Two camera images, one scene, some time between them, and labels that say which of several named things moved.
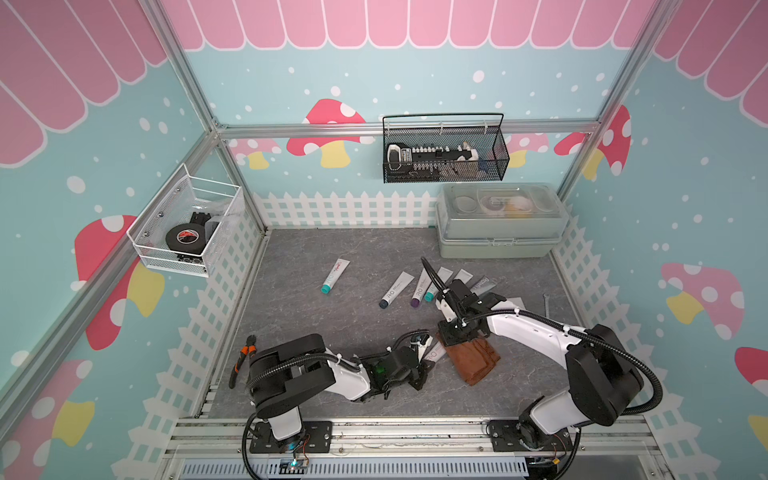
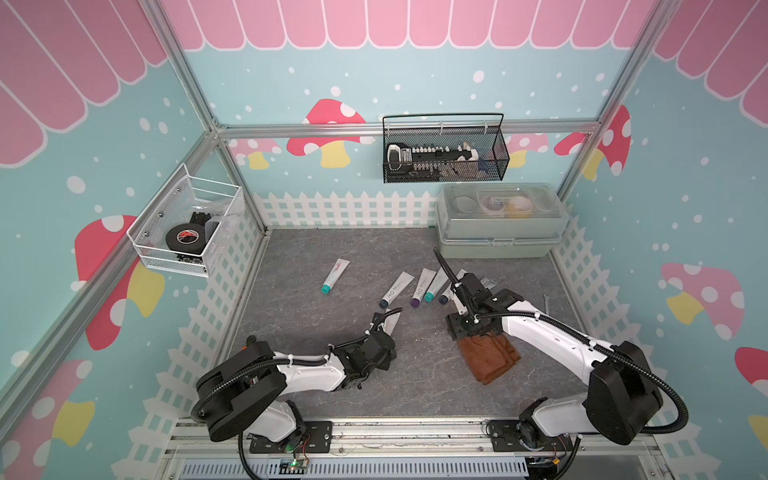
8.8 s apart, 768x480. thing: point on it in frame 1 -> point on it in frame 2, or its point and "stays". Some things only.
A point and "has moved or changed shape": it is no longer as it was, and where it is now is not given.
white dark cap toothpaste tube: x=403 y=280 stays
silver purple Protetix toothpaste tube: x=483 y=285 stays
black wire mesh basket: x=442 y=147 stays
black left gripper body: x=414 y=378 -> x=384 y=365
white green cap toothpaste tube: x=444 y=274 stays
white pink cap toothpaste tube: x=436 y=352 -> x=390 y=322
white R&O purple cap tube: x=423 y=285 stays
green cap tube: x=335 y=275 stays
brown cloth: x=473 y=360 has moved or changed shape
